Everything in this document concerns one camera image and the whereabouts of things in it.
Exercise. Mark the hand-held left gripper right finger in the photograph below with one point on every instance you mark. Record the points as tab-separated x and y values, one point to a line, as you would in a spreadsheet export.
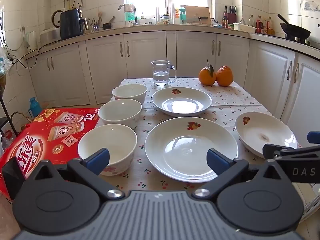
217	161

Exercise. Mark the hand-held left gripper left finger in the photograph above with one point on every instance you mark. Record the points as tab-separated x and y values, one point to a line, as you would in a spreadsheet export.
98	158

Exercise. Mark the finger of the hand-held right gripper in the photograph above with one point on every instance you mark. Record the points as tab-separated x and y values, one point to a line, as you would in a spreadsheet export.
272	151
313	138

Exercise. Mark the white floral bowl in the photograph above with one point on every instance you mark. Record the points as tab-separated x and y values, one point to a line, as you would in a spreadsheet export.
107	147
120	112
129	92

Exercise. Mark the white plate with fruit print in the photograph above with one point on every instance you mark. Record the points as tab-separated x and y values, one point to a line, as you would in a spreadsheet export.
185	145
181	101
260	130

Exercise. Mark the cherry print tablecloth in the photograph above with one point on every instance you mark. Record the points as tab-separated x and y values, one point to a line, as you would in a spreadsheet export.
225	120

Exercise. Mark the red printed carton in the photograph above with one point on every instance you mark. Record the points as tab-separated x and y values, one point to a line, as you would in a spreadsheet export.
37	140

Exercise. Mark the teal thermos jug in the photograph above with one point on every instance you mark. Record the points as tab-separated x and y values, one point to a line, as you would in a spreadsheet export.
35	106

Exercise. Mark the orange with green leaf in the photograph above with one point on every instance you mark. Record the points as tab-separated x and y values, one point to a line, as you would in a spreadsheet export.
207	77

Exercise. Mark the bumpy orange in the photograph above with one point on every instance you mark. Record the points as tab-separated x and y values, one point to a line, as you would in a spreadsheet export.
224	76

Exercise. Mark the wicker basket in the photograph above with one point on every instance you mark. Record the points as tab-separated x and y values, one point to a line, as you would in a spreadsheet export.
21	121

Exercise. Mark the black storage rack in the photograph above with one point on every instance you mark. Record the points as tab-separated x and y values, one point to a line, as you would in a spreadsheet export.
5	120

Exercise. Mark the glass mug with water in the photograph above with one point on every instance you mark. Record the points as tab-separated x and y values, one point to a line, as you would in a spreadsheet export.
161	75

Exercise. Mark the black wok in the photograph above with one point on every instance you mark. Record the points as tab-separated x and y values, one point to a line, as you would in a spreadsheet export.
295	30

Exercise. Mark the white kitchen cabinets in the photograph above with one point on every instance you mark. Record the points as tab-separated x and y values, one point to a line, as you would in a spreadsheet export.
190	52

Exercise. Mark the orange condiment bottle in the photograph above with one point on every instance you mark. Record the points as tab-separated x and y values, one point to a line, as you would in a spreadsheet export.
270	27

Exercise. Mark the red condiment bottle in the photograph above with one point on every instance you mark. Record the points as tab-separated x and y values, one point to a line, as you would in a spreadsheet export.
259	25

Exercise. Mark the white plastic tray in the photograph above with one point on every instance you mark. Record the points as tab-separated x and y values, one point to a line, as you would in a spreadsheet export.
243	27

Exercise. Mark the white rice cooker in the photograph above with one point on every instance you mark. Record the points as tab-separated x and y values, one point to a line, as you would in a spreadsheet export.
50	35

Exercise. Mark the utensil holder with utensils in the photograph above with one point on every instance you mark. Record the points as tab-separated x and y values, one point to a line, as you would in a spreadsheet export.
93	26

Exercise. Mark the clear glass bottle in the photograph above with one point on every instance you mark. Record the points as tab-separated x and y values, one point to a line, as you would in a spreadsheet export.
251	20

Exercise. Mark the black mortar with pestle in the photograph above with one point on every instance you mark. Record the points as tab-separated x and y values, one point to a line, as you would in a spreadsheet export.
108	25

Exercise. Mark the white power strip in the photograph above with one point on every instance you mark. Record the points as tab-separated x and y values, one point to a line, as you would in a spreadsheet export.
9	56

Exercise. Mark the white electric kettle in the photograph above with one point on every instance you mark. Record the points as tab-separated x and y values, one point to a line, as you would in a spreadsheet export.
31	40

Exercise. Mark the dark sauce bottle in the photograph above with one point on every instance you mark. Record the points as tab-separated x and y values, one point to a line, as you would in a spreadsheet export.
225	22

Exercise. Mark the dark blue air fryer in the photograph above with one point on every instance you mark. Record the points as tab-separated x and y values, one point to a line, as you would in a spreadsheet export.
71	23

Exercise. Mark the red knife block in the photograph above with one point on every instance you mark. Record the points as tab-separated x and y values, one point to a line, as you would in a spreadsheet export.
230	18

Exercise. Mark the metal sink faucet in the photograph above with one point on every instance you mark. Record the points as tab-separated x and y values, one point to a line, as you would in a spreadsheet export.
135	17

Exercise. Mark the green dish soap bottle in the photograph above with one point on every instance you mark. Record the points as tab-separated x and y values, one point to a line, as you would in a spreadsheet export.
129	15

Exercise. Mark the glass jar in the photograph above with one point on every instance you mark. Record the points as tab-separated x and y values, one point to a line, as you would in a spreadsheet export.
165	20

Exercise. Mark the wooden cutting board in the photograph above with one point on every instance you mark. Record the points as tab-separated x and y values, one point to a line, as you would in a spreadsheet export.
197	12

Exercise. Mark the teal water bottle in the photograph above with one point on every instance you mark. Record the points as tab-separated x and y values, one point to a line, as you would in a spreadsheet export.
183	14

